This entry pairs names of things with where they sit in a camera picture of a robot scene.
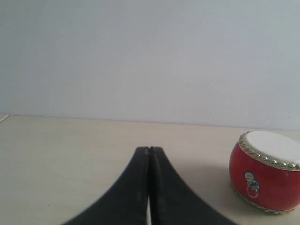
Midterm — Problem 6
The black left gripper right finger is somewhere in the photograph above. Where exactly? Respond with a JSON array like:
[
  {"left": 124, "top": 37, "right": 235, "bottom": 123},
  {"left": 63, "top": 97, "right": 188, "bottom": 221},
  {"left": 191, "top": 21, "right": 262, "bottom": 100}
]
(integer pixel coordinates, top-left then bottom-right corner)
[{"left": 149, "top": 147, "right": 234, "bottom": 225}]

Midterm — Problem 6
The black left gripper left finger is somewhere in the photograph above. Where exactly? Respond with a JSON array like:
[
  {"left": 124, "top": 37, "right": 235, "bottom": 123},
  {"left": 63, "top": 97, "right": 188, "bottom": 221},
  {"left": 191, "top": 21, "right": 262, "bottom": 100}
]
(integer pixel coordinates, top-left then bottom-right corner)
[{"left": 64, "top": 147, "right": 150, "bottom": 225}]

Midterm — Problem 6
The small red drum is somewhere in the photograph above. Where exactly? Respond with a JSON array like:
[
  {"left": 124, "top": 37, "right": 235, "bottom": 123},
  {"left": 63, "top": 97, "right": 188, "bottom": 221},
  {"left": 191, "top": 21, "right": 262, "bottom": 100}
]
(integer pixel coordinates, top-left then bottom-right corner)
[{"left": 229, "top": 131, "right": 300, "bottom": 214}]

